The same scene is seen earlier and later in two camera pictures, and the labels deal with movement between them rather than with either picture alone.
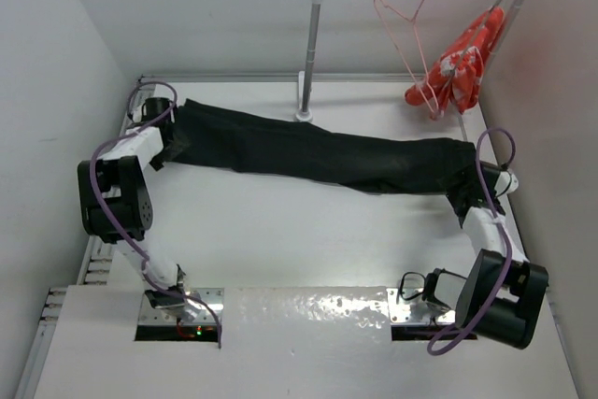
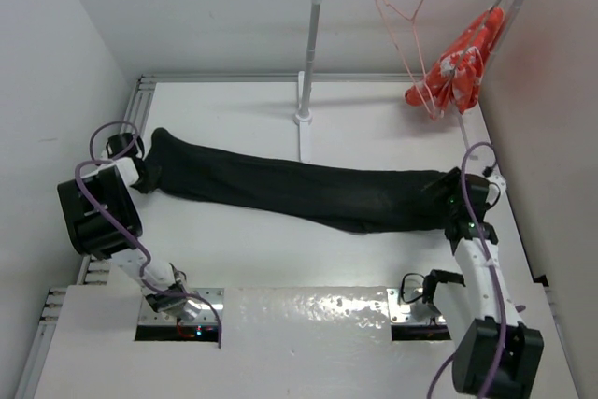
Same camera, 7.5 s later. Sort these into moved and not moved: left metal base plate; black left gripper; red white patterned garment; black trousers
Moved: black left gripper; black trousers
Not moved: red white patterned garment; left metal base plate
